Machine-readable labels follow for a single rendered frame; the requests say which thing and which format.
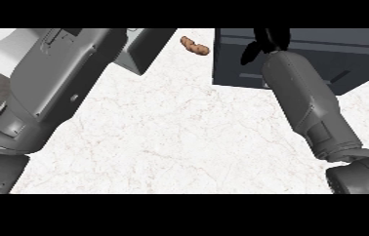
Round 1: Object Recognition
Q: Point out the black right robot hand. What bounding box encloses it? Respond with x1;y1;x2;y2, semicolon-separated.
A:
239;27;292;66

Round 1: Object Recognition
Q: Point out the dark grey appliance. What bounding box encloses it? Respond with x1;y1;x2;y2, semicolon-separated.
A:
212;27;369;97

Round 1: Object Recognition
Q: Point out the brown lumpy food piece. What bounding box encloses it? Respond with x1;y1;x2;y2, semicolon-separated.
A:
178;35;212;57

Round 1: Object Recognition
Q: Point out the grey angular block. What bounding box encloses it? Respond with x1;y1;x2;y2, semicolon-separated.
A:
112;27;178;76

